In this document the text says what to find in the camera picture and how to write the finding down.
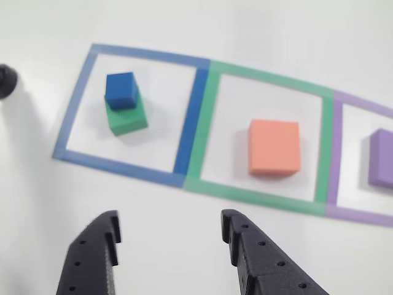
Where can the green tape square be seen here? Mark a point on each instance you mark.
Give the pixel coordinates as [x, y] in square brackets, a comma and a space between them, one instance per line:
[205, 123]

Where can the small blue block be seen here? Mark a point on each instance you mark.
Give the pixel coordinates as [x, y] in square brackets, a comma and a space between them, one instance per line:
[121, 89]

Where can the large purple block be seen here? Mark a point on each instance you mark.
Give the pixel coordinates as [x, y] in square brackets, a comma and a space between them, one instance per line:
[382, 156]

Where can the black tripod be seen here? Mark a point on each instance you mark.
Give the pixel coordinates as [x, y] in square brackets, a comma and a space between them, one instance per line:
[6, 81]

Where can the orange block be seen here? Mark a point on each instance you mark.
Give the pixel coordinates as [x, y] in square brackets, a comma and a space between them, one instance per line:
[273, 147]

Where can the purple tape square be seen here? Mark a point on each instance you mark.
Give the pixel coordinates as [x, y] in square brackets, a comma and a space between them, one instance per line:
[333, 153]

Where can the green block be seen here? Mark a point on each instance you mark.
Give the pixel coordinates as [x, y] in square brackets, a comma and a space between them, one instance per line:
[129, 121]

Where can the blue tape square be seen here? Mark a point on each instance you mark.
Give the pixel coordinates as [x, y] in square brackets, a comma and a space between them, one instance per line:
[190, 123]

